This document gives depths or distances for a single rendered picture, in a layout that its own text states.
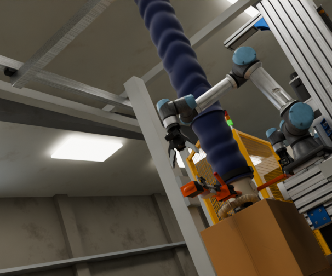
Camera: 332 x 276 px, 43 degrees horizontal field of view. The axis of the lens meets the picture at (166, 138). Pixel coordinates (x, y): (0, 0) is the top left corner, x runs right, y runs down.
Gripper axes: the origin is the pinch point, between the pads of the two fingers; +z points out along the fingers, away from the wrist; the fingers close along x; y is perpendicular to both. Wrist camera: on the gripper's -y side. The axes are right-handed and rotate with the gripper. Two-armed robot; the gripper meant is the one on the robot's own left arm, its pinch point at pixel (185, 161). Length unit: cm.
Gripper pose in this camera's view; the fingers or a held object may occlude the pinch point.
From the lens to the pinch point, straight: 200.1
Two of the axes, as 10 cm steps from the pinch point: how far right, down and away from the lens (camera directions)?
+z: 3.5, 8.5, -3.9
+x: -8.1, 4.9, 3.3
